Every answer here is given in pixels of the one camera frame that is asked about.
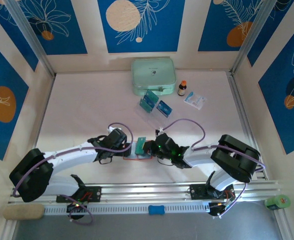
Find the orange card holder wallet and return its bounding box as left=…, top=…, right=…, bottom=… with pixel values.
left=122, top=139, right=154, bottom=161

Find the teal credit card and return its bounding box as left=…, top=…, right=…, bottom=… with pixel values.
left=134, top=136, right=148, bottom=154
left=143, top=89, right=159, bottom=103
left=139, top=99, right=154, bottom=114

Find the clear acrylic card stand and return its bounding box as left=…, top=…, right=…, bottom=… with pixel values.
left=133, top=89, right=174, bottom=128

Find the blue credit card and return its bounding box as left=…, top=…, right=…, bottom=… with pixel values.
left=156, top=100, right=173, bottom=118

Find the mint green zip pouch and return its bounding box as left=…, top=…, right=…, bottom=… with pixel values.
left=131, top=57, right=177, bottom=97

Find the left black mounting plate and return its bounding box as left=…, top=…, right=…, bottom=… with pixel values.
left=56, top=185, right=103, bottom=204

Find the black mounting plate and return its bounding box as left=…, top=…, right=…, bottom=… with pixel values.
left=56, top=185, right=103, bottom=204
left=189, top=183, right=235, bottom=201

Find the clear plastic gauze packet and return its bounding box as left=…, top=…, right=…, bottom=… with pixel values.
left=183, top=90, right=208, bottom=111

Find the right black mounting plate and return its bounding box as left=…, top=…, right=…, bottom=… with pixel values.
left=189, top=183, right=235, bottom=201

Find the brown bottle orange cap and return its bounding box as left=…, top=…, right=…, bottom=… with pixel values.
left=177, top=79, right=187, bottom=97

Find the blue bone-shaped clip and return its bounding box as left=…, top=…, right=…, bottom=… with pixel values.
left=148, top=204, right=166, bottom=216

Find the left black controller board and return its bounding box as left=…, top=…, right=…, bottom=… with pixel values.
left=66, top=201, right=89, bottom=221

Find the black controller board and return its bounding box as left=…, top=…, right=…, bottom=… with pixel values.
left=208, top=199, right=235, bottom=220
left=66, top=201, right=89, bottom=221

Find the right black controller board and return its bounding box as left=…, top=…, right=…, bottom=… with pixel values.
left=208, top=199, right=235, bottom=220

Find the beige foam block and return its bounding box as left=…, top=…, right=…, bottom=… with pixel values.
left=3, top=203, right=46, bottom=221

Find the green tape roll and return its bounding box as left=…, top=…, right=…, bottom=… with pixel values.
left=264, top=194, right=292, bottom=210

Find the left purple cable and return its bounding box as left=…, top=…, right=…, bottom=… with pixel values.
left=12, top=121, right=135, bottom=226

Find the purple cable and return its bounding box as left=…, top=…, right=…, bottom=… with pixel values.
left=160, top=118, right=266, bottom=218
left=12, top=121, right=135, bottom=226

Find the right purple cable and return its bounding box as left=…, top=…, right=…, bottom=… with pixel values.
left=160, top=118, right=266, bottom=218

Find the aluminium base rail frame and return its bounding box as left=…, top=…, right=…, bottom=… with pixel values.
left=8, top=180, right=282, bottom=204

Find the white slotted cable duct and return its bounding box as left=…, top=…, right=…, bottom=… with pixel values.
left=44, top=202, right=211, bottom=216

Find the aluminium table side rail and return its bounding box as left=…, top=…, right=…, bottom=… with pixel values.
left=227, top=71, right=268, bottom=181

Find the left aluminium corner post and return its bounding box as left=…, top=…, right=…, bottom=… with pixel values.
left=4, top=0, right=57, bottom=78

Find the aluminium corner post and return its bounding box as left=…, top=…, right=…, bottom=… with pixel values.
left=4, top=0, right=57, bottom=78
left=229, top=0, right=277, bottom=75

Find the right aluminium corner post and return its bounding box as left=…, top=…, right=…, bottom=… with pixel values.
left=229, top=0, right=277, bottom=75

